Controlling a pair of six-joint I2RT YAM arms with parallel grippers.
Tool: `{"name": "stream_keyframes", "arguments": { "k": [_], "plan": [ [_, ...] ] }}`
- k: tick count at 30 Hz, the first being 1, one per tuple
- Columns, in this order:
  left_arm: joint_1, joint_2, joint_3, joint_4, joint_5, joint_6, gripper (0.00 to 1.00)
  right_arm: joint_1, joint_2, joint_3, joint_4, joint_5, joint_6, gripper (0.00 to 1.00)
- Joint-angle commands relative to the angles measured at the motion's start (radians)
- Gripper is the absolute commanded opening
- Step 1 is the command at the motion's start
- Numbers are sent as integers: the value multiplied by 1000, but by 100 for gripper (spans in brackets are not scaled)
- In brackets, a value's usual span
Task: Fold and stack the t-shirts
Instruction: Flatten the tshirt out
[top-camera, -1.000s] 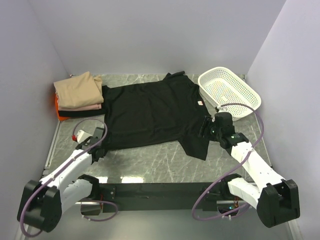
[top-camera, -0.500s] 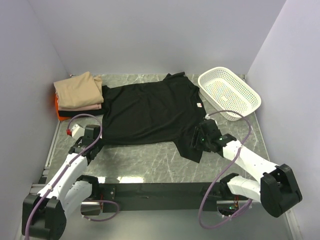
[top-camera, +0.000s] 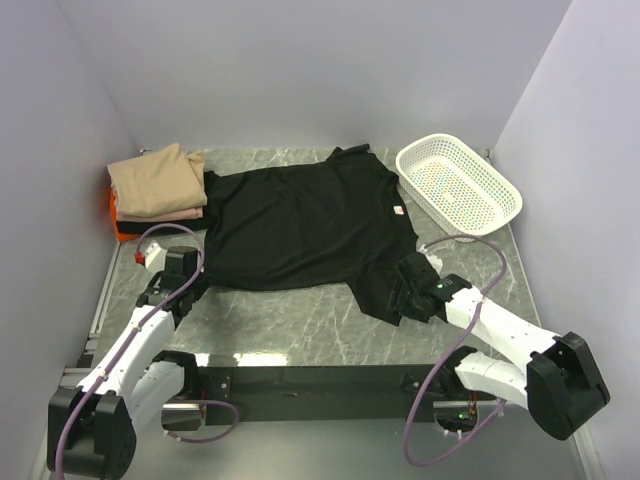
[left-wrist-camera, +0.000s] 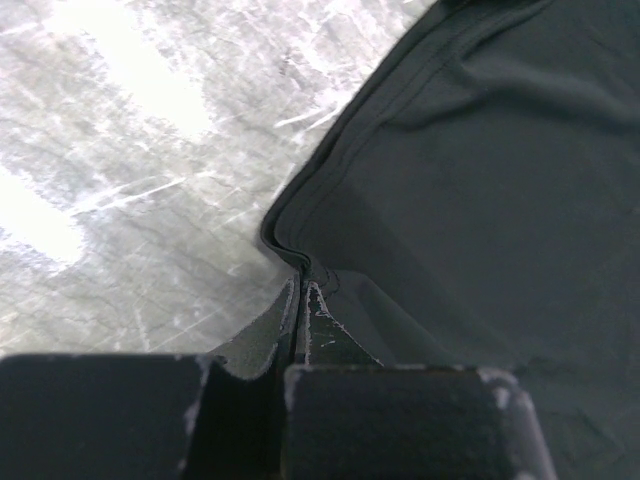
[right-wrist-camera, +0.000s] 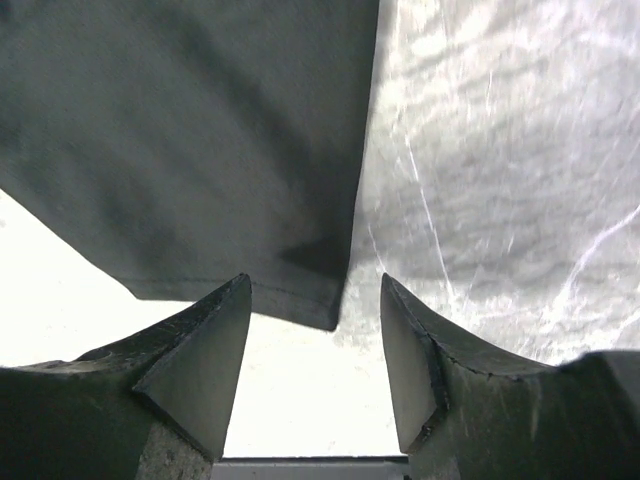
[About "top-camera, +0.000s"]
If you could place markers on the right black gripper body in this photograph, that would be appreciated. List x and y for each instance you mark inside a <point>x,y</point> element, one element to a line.
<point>403,299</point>

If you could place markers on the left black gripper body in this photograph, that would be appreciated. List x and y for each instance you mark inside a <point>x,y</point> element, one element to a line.
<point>199,286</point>

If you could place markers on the black t-shirt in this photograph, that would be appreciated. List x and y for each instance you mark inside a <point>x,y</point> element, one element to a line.
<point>165,199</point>
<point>341,220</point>

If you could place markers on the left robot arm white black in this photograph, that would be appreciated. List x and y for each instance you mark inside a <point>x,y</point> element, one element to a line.
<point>93,427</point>

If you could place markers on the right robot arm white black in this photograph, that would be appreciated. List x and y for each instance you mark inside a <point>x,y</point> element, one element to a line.
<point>554,377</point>

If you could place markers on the folded orange t-shirt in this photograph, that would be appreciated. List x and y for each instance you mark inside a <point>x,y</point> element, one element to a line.
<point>125,231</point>

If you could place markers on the folded pink t-shirt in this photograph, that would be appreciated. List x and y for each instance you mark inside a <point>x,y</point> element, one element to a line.
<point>179,215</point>

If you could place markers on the folded black t-shirt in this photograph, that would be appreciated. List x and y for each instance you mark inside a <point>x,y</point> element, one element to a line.
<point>165,199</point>

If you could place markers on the white perforated plastic basket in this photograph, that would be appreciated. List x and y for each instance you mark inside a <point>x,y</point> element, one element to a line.
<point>456,187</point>

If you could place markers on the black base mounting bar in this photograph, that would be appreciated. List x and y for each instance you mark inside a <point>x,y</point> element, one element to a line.
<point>298,393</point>

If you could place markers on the folded beige t-shirt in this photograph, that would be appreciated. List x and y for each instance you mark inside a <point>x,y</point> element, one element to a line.
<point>173,156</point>

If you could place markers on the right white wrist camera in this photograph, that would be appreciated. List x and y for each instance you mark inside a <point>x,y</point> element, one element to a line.
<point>435,261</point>

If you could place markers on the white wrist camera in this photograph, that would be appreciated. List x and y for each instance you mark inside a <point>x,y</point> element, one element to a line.
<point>152,258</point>
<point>435,261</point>

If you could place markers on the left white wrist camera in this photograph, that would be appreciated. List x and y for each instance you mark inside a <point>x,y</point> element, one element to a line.
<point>152,258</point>

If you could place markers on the aluminium rail frame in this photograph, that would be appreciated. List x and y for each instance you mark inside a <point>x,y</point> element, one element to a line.
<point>39,469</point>

